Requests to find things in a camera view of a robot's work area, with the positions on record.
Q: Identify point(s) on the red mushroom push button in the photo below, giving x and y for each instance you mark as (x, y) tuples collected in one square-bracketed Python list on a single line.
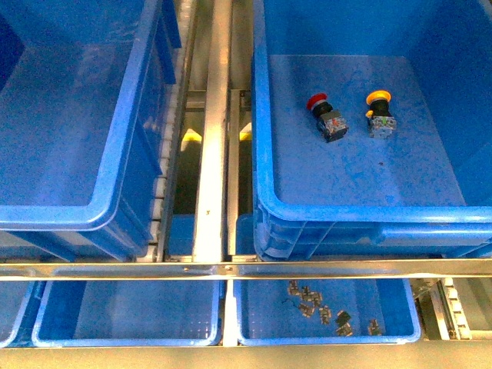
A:
[(330, 122)]

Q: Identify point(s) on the yellow mushroom push button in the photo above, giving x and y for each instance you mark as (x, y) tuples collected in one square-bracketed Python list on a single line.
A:
[(380, 122)]

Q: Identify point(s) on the blue target plastic bin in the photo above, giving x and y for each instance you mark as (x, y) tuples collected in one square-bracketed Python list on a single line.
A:
[(425, 190)]

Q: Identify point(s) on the lower blue tray with clips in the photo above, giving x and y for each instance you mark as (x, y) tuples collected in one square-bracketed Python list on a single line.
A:
[(258, 304)]

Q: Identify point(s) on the pile of small metal clips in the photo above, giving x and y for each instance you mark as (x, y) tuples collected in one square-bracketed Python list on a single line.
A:
[(330, 309)]

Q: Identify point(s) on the blue middle plastic bin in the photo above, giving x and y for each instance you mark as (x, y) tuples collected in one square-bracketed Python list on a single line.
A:
[(85, 89)]

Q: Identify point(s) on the lower middle blue tray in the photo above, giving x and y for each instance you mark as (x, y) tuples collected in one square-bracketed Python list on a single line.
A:
[(129, 313)]

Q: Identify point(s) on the lower left blue tray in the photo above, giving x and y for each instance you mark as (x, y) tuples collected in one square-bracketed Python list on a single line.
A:
[(19, 306)]

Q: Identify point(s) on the metal roller rack frame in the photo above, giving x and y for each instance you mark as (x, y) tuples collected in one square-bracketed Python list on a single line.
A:
[(215, 223)]

